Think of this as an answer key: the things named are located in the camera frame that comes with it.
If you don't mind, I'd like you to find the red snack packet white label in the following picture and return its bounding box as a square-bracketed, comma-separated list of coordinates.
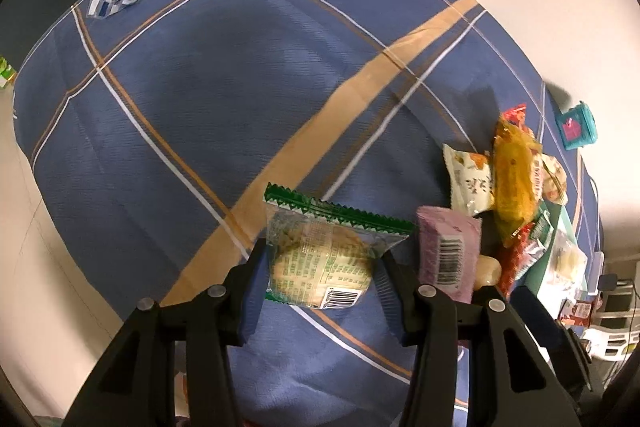
[559, 299, 592, 327]

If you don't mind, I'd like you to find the white power strip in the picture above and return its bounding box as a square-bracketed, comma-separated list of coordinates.
[586, 251, 605, 296]

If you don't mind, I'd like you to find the green edged clear biscuit packet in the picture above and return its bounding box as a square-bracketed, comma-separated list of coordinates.
[264, 183, 414, 310]

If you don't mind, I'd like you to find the white shelf unit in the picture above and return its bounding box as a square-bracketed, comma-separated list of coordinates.
[582, 280, 639, 362]

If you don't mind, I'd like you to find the small clear wrapper piece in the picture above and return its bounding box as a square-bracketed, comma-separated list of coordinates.
[87, 0, 124, 18]

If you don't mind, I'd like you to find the white cream tea snack packet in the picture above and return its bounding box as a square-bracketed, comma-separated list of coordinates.
[442, 144, 495, 217]

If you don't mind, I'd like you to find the teal toy box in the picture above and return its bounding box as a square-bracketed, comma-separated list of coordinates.
[555, 102, 598, 150]

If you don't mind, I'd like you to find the dark green snack packet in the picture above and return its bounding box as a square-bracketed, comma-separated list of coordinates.
[518, 200, 564, 279]

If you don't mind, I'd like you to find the red small snack packet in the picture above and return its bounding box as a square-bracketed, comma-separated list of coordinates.
[500, 103, 529, 132]

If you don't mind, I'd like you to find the clear round cake packet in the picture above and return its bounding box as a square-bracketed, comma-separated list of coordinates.
[550, 230, 588, 283]

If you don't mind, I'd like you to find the pink snack packet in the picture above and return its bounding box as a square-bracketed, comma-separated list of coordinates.
[416, 206, 482, 303]

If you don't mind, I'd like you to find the heart shaped candy packet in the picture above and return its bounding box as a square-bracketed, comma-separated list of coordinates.
[474, 255, 502, 291]

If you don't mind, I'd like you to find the yellow bread snack packet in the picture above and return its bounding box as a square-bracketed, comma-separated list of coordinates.
[492, 117, 542, 247]

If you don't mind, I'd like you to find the black charger plug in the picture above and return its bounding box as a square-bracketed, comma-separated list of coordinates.
[598, 273, 618, 293]

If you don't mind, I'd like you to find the white tray green rim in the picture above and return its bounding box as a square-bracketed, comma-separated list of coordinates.
[521, 202, 593, 319]

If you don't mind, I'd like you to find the blue plaid tablecloth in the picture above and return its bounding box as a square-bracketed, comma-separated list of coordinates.
[12, 0, 604, 427]

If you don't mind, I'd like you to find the beige orange puffed snack bag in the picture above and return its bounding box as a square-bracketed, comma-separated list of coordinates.
[541, 154, 568, 205]

